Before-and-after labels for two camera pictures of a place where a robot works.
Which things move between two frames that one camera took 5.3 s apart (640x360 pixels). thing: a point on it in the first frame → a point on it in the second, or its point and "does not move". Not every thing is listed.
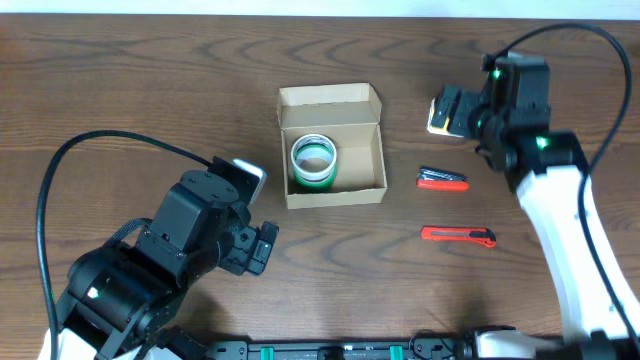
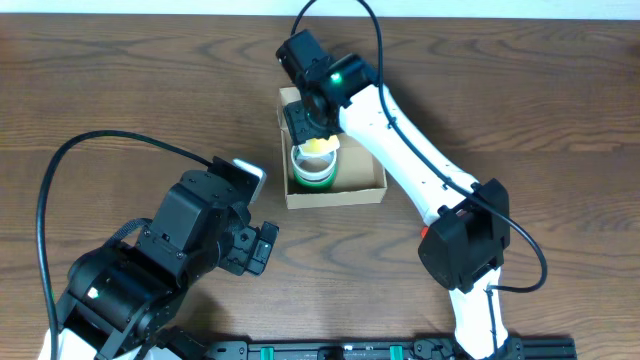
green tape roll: [319, 186] does not move
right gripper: [465, 101] → [294, 112]
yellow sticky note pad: [439, 130] → [320, 145]
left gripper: [237, 257] does not move
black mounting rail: [338, 350] does not move
